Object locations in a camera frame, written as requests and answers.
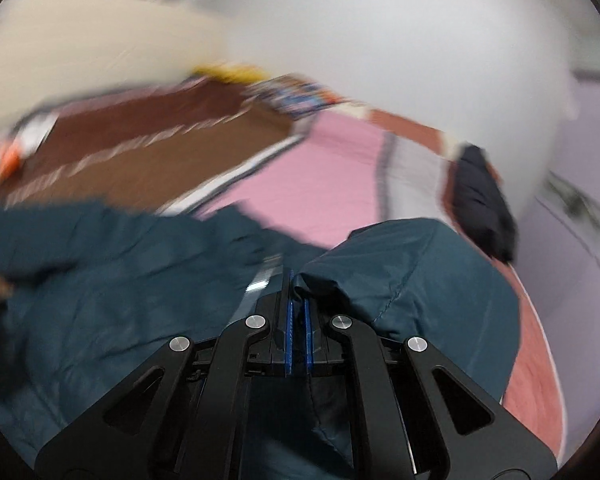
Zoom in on orange white packet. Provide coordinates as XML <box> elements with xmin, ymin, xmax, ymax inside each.
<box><xmin>0</xmin><ymin>138</ymin><xmax>22</xmax><ymax>183</ymax></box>

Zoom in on black folded jacket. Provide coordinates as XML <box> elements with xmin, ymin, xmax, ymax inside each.
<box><xmin>452</xmin><ymin>144</ymin><xmax>517</xmax><ymax>264</ymax></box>

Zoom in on colourful patterned cloth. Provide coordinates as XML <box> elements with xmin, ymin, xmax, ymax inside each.
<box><xmin>245</xmin><ymin>74</ymin><xmax>344</xmax><ymax>119</ymax></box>

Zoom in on striped pink brown bedspread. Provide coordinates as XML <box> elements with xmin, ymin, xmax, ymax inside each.
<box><xmin>0</xmin><ymin>77</ymin><xmax>566</xmax><ymax>454</ymax></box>

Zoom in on lilac wardrobe doors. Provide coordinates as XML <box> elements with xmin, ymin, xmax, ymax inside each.
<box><xmin>515</xmin><ymin>74</ymin><xmax>600</xmax><ymax>458</ymax></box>

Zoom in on teal quilted puffer jacket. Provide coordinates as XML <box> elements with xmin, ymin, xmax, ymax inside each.
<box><xmin>0</xmin><ymin>204</ymin><xmax>520</xmax><ymax>464</ymax></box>

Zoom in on yellow cloth item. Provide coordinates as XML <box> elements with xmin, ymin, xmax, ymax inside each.
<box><xmin>192</xmin><ymin>62</ymin><xmax>271</xmax><ymax>84</ymax></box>

